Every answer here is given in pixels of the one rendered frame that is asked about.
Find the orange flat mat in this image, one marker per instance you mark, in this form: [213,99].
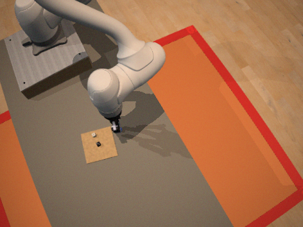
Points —
[93,153]

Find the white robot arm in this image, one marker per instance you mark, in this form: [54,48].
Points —
[137,61]

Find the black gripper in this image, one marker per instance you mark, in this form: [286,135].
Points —
[116,122]

